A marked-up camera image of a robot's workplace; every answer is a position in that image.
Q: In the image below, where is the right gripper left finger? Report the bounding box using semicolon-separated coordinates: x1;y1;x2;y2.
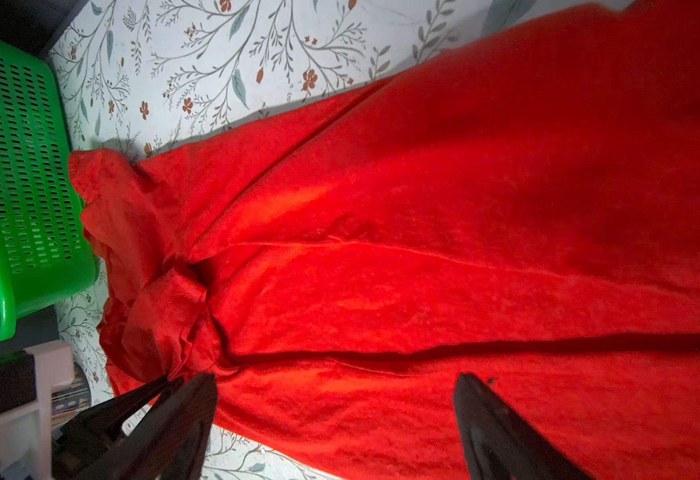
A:
74;373;218;479

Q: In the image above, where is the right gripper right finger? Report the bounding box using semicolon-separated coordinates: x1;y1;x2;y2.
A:
454;373;591;480

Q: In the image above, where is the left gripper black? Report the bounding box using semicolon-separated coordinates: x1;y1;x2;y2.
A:
52;376;184;479

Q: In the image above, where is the red t shirt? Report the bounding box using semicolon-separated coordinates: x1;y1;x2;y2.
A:
69;1;700;479

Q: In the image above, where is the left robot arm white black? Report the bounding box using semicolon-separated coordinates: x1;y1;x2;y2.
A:
0;341;202;479

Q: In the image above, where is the green plastic basket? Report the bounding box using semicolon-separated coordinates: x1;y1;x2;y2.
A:
0;41;97;342

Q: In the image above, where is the floral table cloth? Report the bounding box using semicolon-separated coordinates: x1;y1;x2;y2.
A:
43;0;639;480

